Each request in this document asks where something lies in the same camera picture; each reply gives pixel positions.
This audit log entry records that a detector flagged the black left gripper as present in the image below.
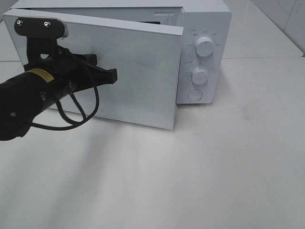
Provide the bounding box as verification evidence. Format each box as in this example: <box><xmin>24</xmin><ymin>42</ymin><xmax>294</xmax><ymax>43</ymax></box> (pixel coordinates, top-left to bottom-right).
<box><xmin>23</xmin><ymin>38</ymin><xmax>117</xmax><ymax>95</ymax></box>

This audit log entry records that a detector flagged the white microwave door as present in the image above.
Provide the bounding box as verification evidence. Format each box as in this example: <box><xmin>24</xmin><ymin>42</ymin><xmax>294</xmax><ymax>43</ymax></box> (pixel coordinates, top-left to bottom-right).
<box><xmin>3</xmin><ymin>9</ymin><xmax>183</xmax><ymax>129</ymax></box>

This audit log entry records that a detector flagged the white round door button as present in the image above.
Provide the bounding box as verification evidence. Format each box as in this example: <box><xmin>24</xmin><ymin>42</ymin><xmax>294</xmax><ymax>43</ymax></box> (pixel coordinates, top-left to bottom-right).
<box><xmin>188</xmin><ymin>89</ymin><xmax>203</xmax><ymax>101</ymax></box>

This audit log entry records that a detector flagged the white round knob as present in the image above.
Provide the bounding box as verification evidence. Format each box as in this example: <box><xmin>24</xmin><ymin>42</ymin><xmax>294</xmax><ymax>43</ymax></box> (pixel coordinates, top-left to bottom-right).
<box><xmin>191</xmin><ymin>67</ymin><xmax>209</xmax><ymax>85</ymax></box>
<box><xmin>194</xmin><ymin>35</ymin><xmax>214</xmax><ymax>57</ymax></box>

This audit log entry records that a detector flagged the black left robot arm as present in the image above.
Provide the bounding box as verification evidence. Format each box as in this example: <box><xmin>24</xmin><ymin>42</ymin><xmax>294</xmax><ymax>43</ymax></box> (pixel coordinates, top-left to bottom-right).
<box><xmin>0</xmin><ymin>38</ymin><xmax>117</xmax><ymax>141</ymax></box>

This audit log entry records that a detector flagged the white microwave oven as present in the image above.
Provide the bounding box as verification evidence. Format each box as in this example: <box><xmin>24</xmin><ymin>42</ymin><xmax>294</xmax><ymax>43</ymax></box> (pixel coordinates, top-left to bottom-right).
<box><xmin>4</xmin><ymin>0</ymin><xmax>232</xmax><ymax>104</ymax></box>

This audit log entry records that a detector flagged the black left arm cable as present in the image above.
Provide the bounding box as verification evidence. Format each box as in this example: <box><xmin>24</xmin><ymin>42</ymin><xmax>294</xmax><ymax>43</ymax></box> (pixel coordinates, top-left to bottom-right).
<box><xmin>30</xmin><ymin>57</ymin><xmax>100</xmax><ymax>131</ymax></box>

